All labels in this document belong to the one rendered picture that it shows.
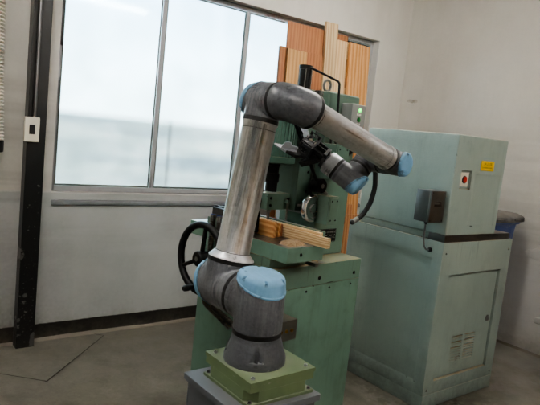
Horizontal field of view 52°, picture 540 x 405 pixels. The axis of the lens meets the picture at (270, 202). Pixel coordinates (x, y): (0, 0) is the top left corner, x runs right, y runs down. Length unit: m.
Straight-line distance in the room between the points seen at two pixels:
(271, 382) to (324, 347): 0.89
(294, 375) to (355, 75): 3.05
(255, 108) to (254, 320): 0.65
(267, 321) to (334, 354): 1.00
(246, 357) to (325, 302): 0.84
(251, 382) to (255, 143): 0.71
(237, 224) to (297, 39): 2.51
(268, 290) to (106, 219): 2.00
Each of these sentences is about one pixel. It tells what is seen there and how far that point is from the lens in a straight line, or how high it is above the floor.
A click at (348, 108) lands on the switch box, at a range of 2.47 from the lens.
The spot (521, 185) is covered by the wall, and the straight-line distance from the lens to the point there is 4.32.
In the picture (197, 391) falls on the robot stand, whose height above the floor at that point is 0.51.
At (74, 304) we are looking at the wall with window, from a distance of 3.56.
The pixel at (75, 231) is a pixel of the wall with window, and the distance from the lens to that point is 3.44.
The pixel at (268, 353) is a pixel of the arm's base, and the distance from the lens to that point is 1.69.
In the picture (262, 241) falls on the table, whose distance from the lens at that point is 2.18.
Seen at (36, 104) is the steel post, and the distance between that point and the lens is 3.20.
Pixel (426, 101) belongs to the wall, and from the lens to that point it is 4.83.
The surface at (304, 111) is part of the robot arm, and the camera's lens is 1.70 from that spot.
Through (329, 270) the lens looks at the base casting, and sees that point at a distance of 2.42.
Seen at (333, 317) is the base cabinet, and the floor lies 0.55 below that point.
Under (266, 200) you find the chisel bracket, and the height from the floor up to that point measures 1.04.
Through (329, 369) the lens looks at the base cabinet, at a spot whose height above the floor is 0.30.
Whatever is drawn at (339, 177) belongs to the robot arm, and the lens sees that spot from 2.11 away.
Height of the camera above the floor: 1.31
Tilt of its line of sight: 7 degrees down
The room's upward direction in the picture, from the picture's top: 6 degrees clockwise
